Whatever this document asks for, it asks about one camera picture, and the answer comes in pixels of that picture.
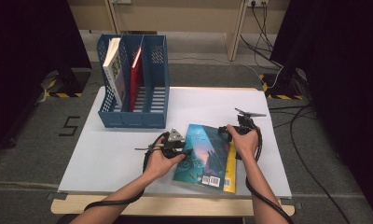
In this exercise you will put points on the dark teal illustrated book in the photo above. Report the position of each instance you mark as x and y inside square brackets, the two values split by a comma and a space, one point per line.
[203, 155]

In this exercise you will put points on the red illustrated book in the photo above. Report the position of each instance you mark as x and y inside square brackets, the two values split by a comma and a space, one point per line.
[135, 81]

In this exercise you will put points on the white board sheet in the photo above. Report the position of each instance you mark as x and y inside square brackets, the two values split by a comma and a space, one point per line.
[206, 105]

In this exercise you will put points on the beige office desk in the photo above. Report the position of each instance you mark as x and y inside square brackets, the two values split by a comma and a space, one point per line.
[175, 15]

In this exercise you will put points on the yellow book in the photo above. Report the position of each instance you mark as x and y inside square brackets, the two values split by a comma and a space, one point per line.
[231, 174]

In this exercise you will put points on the white wall power socket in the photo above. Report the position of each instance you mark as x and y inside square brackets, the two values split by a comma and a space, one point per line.
[257, 2]

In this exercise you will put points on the blue plastic file rack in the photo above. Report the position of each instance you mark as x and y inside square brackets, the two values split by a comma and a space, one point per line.
[135, 119]

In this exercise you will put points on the black curtain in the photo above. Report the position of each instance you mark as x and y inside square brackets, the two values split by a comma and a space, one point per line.
[346, 77]
[20, 62]

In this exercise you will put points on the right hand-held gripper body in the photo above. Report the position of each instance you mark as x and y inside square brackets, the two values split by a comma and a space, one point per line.
[245, 126]

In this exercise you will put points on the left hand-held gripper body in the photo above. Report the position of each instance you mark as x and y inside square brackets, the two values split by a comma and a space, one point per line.
[172, 146]

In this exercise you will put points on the white picture grid book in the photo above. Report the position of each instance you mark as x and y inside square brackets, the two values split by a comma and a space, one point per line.
[114, 74]

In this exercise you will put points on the white socket strip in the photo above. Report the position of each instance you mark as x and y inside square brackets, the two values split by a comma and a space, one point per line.
[121, 1]

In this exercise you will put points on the black stand base hazard tape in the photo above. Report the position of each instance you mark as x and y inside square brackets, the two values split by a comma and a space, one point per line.
[284, 88]
[69, 87]

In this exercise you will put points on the person's left hand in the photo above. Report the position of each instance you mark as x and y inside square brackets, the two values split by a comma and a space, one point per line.
[158, 166]

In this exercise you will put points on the person's right hand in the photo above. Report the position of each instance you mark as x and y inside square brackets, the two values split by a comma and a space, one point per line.
[245, 144]

